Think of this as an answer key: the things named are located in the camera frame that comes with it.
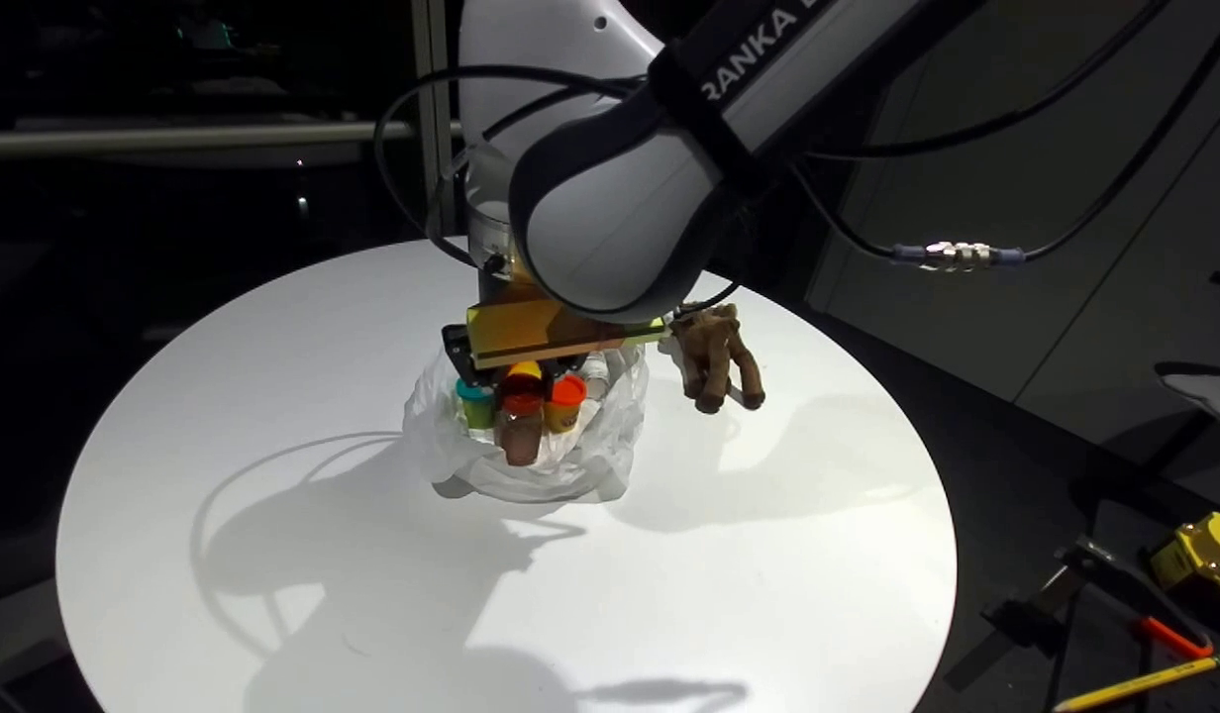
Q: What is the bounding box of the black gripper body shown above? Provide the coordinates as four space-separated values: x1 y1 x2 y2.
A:
439 323 506 389

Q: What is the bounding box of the play-doh tub with teal lid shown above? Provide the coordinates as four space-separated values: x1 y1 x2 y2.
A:
452 377 502 433

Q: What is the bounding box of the spice jar with orange lid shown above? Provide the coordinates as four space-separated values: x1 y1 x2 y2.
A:
490 370 555 472

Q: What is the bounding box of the play-doh tub with orange lid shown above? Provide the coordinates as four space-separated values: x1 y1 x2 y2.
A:
547 371 593 437

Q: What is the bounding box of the brown plush moose toy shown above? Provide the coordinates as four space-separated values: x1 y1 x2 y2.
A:
670 301 771 416

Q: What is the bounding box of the white crumpled plastic bag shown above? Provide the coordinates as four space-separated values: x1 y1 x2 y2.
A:
399 336 654 509

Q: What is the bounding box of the grey horizontal handrail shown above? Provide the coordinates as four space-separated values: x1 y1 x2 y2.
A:
0 114 424 165

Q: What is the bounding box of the yellow stick on floor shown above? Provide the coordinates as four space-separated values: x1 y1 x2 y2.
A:
1051 649 1220 713

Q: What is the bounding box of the yellow device on floor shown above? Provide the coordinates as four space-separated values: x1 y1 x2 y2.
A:
1149 513 1220 606

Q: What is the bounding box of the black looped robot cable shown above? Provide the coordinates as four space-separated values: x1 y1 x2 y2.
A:
367 61 642 271

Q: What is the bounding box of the grey window frame post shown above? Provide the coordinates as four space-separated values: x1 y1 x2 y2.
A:
407 0 461 239

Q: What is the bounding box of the black cable with silver connector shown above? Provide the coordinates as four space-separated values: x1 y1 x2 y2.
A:
763 0 1220 271

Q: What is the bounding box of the black tool with red handle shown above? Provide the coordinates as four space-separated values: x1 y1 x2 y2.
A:
983 536 1220 667

